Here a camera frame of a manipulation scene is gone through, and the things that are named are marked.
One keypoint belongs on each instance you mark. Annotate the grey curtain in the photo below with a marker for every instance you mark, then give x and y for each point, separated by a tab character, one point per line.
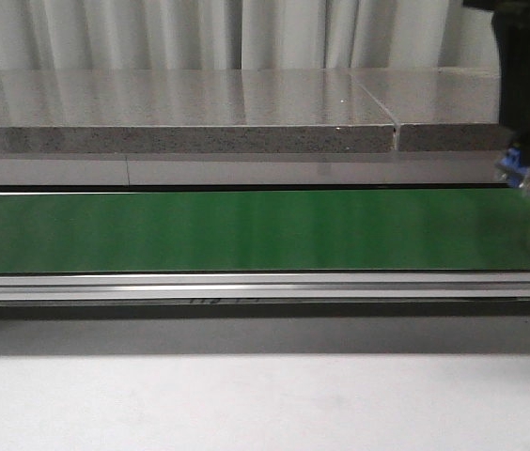
248	35

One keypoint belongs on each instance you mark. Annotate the green conveyor belt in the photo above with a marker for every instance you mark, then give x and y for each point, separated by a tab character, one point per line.
485	229

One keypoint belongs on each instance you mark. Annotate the grey stone counter slab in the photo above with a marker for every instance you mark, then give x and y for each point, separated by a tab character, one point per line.
189	111

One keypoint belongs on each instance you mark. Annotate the aluminium conveyor frame rail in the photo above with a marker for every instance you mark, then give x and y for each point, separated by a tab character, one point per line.
217	295

